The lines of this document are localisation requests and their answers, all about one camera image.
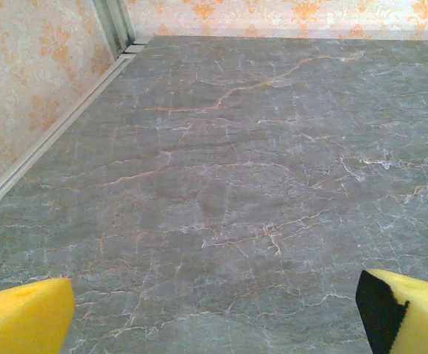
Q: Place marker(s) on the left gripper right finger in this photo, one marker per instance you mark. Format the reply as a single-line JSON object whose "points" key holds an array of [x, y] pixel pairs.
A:
{"points": [[416, 317]]}

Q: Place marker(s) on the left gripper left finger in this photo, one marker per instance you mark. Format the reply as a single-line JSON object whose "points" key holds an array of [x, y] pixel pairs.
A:
{"points": [[22, 321]]}

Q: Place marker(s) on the wide aluminium edge rail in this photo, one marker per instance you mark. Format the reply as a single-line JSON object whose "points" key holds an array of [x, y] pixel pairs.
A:
{"points": [[51, 134]]}

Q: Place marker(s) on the thin aluminium edge rail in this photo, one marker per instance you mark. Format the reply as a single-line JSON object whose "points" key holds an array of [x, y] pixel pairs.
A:
{"points": [[401, 35]]}

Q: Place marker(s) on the aluminium frame post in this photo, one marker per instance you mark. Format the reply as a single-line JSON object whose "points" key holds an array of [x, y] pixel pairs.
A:
{"points": [[118, 26]]}

